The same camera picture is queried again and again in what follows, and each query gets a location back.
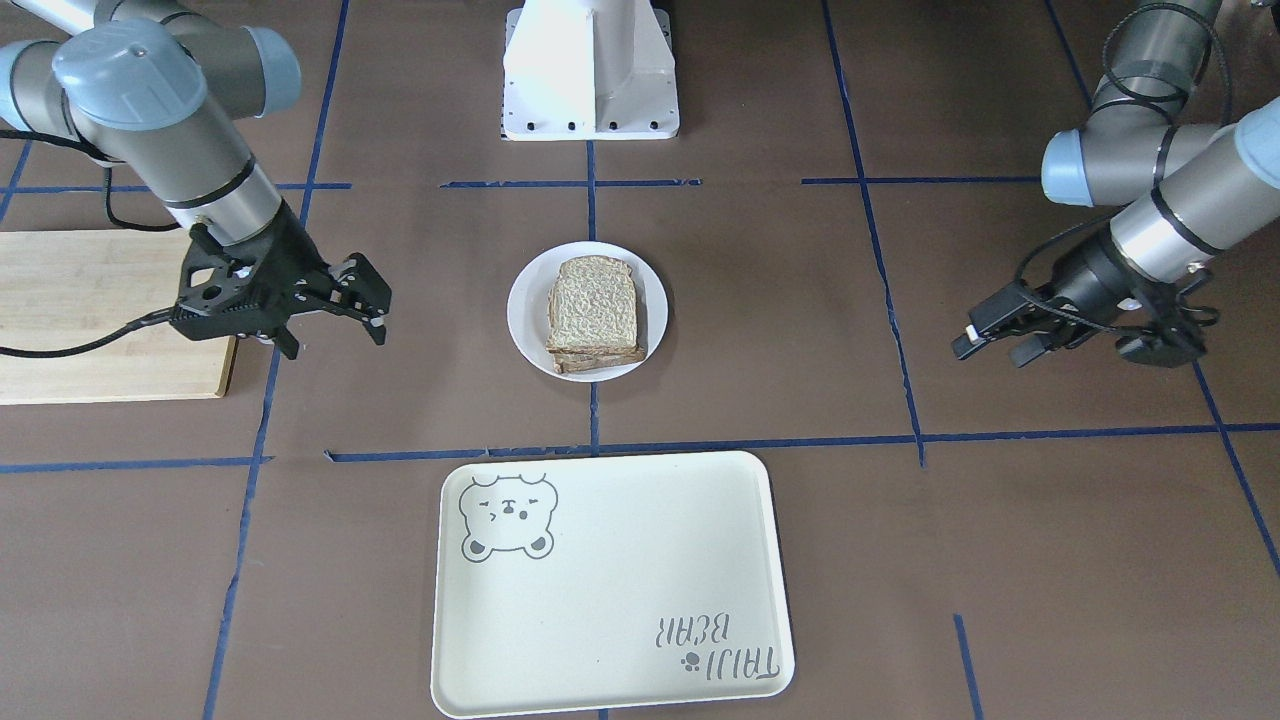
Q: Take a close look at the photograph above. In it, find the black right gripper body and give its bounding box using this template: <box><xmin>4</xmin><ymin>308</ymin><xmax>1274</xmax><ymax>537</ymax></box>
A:
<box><xmin>169</xmin><ymin>222</ymin><xmax>332</xmax><ymax>340</ymax></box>

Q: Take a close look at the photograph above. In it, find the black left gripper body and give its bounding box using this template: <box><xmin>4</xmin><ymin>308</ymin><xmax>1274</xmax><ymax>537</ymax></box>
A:
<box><xmin>1016</xmin><ymin>232</ymin><xmax>1211</xmax><ymax>366</ymax></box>

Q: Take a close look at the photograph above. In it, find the white round plate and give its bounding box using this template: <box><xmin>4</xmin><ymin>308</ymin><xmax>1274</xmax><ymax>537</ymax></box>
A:
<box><xmin>506</xmin><ymin>242</ymin><xmax>669</xmax><ymax>382</ymax></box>

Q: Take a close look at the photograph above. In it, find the bread slice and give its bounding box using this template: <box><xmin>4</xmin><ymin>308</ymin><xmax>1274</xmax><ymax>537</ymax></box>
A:
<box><xmin>545</xmin><ymin>255</ymin><xmax>640</xmax><ymax>347</ymax></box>

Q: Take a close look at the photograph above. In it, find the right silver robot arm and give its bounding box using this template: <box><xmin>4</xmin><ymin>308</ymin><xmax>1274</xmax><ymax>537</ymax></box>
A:
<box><xmin>3</xmin><ymin>1</ymin><xmax>392</xmax><ymax>359</ymax></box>

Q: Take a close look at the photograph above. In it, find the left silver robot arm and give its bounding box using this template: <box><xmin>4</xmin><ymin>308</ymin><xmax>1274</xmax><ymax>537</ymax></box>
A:
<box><xmin>952</xmin><ymin>1</ymin><xmax>1279</xmax><ymax>368</ymax></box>

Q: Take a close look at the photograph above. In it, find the bottom bread with egg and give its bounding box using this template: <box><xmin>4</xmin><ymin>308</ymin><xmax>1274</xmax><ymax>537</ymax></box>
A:
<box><xmin>547</xmin><ymin>343</ymin><xmax>648</xmax><ymax>375</ymax></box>

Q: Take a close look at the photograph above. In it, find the wooden cutting board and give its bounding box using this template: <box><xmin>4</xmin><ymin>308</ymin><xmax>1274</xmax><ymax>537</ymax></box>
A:
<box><xmin>1</xmin><ymin>229</ymin><xmax>236</xmax><ymax>406</ymax></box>

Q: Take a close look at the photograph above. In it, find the white mounting column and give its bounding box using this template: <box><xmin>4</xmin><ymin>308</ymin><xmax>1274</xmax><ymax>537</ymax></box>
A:
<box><xmin>500</xmin><ymin>1</ymin><xmax>681</xmax><ymax>142</ymax></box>

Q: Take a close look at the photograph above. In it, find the cream bear tray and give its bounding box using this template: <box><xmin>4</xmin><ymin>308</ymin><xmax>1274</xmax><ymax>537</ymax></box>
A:
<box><xmin>431</xmin><ymin>451</ymin><xmax>795</xmax><ymax>719</ymax></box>

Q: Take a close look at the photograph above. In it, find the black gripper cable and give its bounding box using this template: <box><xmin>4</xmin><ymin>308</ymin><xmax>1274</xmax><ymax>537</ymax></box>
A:
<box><xmin>0</xmin><ymin>140</ymin><xmax>201</xmax><ymax>359</ymax></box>

